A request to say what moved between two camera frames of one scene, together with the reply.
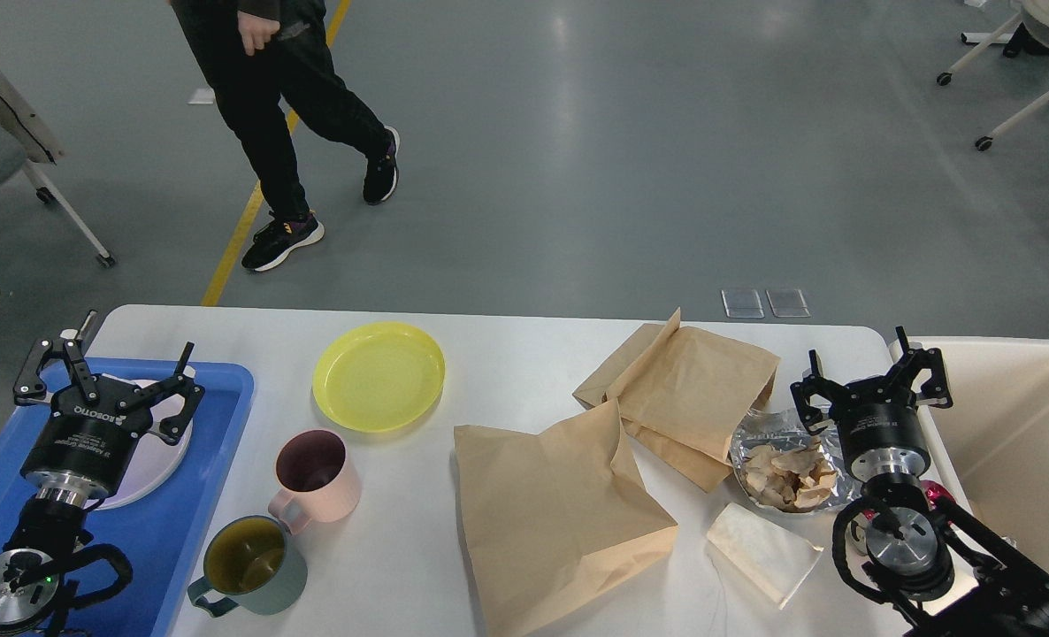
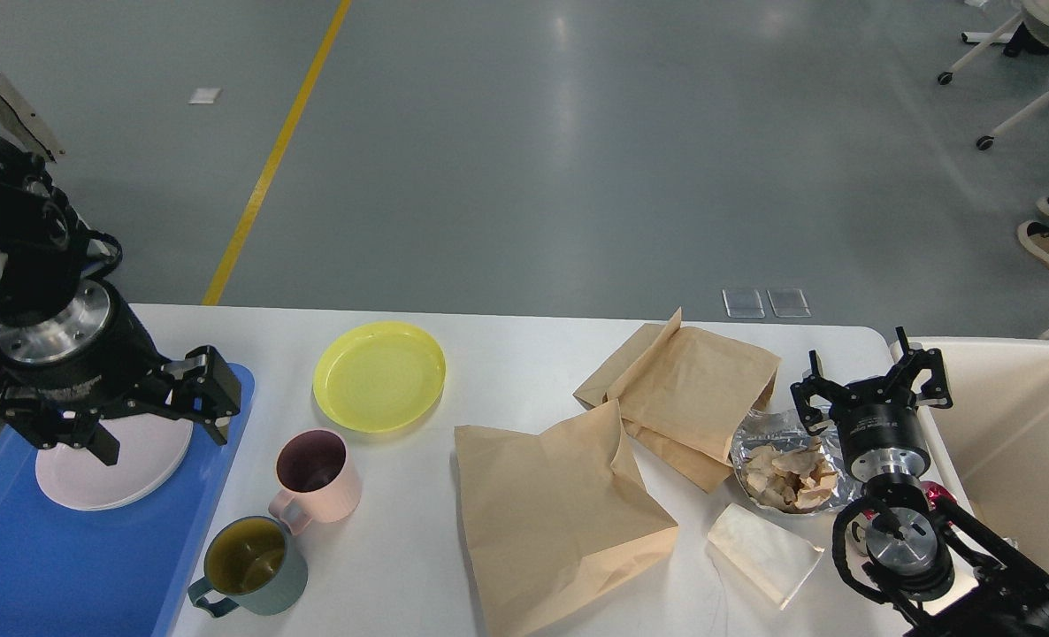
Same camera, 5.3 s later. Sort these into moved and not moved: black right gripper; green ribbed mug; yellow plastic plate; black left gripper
Moved: black left gripper
Not moved: black right gripper; yellow plastic plate; green ribbed mug
